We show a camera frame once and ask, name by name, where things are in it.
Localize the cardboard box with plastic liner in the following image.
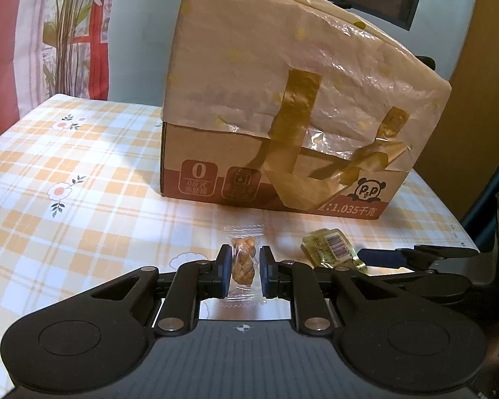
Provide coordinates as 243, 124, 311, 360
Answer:
158, 0, 453, 219

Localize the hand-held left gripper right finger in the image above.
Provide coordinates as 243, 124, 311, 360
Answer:
259, 245, 405, 336

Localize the checked floral tablecloth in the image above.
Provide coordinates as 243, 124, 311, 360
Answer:
0, 93, 480, 341

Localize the wooden door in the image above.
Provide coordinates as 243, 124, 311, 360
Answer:
448, 0, 499, 200

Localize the clear twisted snack packet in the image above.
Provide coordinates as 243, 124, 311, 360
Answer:
219, 223, 267, 308

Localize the small green gold packet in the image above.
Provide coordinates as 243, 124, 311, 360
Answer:
301, 228, 371, 274

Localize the printed red wall backdrop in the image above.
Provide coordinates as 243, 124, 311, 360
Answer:
0, 0, 117, 150

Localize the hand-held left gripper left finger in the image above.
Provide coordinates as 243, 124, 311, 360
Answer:
87, 244, 234, 336

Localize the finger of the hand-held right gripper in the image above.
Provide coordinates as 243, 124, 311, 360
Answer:
357, 245, 480, 269

